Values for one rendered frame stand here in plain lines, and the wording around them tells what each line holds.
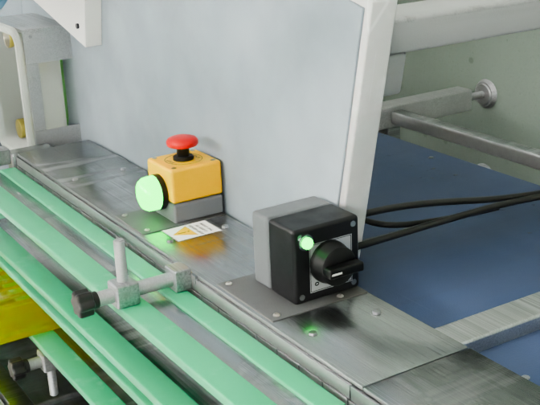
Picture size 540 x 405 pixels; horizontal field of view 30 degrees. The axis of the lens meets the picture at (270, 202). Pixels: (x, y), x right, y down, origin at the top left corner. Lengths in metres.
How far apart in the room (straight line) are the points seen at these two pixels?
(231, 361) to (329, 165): 0.24
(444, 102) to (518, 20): 0.72
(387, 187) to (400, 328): 0.47
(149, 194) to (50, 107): 0.48
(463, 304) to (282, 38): 0.34
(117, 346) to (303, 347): 0.30
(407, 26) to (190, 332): 0.38
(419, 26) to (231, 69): 0.25
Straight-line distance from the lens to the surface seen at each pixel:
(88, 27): 1.54
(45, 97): 1.68
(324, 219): 1.01
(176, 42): 1.32
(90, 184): 1.43
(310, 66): 1.06
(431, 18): 1.08
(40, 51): 1.66
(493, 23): 1.14
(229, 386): 0.91
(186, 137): 1.25
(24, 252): 1.47
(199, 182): 1.25
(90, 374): 1.32
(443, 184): 1.43
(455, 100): 1.89
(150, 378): 1.09
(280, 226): 1.00
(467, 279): 1.12
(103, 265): 1.20
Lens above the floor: 1.32
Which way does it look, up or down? 29 degrees down
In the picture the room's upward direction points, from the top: 104 degrees counter-clockwise
